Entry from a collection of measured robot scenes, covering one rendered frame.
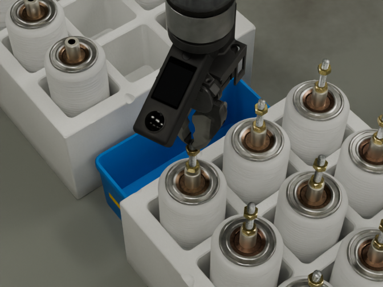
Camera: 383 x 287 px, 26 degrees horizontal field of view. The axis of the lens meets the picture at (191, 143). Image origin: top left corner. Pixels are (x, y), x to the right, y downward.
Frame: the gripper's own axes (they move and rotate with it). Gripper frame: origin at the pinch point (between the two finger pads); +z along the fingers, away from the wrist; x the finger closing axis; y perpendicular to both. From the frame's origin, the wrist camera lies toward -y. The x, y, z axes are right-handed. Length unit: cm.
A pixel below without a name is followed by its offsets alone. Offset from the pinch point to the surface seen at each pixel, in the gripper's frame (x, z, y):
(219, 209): -4.7, 12.3, 0.2
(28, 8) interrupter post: 39.0, 7.9, 14.1
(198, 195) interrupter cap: -1.8, 9.6, -0.9
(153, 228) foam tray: 3.1, 16.9, -5.0
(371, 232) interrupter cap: -24.3, 9.5, 6.2
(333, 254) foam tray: -20.5, 16.9, 4.7
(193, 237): -2.6, 16.9, -3.3
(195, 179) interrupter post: -0.8, 7.6, -0.1
